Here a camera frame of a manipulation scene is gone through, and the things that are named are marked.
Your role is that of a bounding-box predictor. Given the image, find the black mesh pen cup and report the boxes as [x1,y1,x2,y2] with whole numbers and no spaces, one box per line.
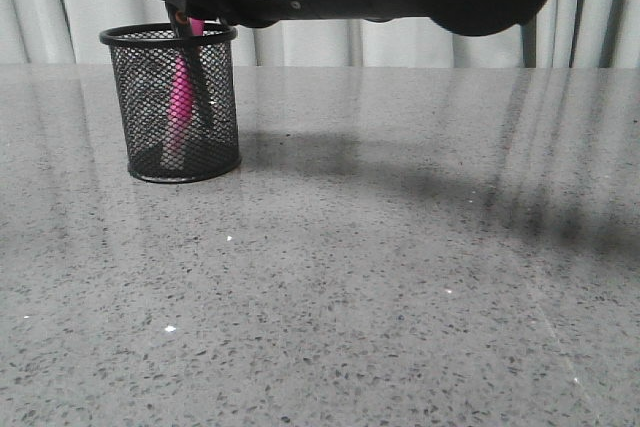
[100,23,241,184]

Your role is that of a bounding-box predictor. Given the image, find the grey orange scissors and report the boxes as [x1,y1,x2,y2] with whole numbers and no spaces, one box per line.
[165,2,213,127]

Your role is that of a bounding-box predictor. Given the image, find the grey curtain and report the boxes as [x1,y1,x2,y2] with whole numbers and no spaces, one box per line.
[1,0,639,68]

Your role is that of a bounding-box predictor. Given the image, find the pink marker pen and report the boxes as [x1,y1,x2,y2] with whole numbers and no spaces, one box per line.
[160,17,206,171]

